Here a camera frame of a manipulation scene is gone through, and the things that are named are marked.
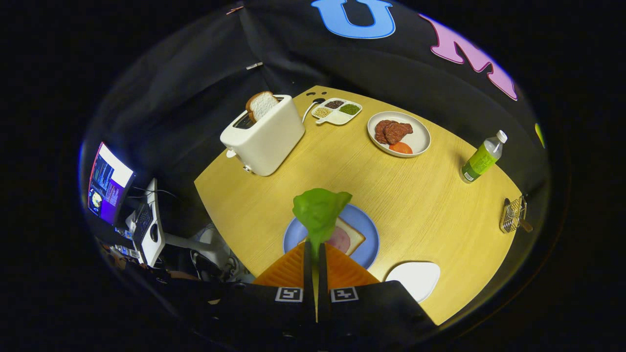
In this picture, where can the green lettuce leaf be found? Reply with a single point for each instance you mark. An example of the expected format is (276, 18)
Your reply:
(318, 210)

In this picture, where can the round white plate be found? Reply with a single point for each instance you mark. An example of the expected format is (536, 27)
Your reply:
(418, 139)

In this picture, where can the pink ham slice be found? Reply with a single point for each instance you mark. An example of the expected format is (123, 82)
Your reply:
(338, 240)

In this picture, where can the brown meat slice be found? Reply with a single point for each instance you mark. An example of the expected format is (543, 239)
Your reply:
(380, 132)
(398, 131)

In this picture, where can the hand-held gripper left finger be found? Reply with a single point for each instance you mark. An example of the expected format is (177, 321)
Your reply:
(308, 274)

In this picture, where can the white bread slice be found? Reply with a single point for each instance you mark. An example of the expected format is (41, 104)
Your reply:
(356, 237)

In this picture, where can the red cloth clip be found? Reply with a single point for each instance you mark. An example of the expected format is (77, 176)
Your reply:
(234, 9)

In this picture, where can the blue round plate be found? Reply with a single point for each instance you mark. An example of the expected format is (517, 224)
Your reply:
(367, 234)

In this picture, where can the white square plate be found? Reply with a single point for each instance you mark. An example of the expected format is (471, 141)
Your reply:
(413, 279)

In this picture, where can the black backdrop cloth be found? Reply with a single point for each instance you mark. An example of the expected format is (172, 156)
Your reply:
(391, 73)

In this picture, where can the white cloth clip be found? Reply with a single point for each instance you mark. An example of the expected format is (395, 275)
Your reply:
(254, 65)

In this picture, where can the toasted bread slice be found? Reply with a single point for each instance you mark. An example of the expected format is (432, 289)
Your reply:
(261, 105)

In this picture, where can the computer monitor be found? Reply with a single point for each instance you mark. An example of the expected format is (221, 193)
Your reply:
(110, 186)

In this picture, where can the red tomato slice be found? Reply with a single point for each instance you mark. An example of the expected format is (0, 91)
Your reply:
(401, 147)

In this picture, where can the white compartment tray with beans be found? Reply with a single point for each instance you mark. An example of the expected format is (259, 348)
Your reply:
(337, 111)

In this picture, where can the green label plastic bottle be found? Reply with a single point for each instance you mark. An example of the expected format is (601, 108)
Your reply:
(481, 159)

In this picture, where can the white toaster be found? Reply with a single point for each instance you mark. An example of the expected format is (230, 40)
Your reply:
(274, 142)

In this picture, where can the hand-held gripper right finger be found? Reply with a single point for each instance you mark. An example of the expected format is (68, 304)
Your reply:
(323, 274)

